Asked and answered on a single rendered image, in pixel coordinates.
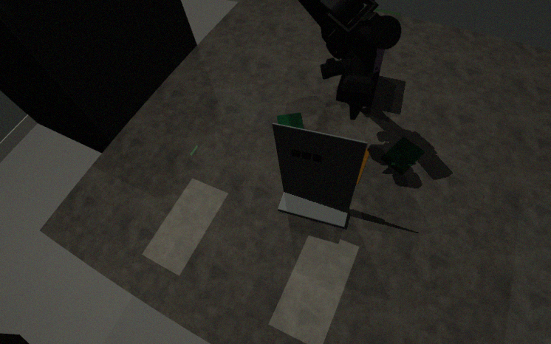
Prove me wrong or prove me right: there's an orange flat square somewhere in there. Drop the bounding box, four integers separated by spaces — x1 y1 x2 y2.
356 148 371 185

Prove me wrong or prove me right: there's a grey panel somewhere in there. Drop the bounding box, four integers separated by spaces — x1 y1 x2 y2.
273 123 367 229

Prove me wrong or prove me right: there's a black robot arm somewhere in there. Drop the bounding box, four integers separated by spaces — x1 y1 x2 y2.
299 0 401 80

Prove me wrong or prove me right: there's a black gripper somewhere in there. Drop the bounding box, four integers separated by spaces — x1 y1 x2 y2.
342 45 377 120

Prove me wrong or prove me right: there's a green flat square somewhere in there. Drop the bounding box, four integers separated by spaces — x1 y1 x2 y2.
381 137 425 175
277 112 304 128

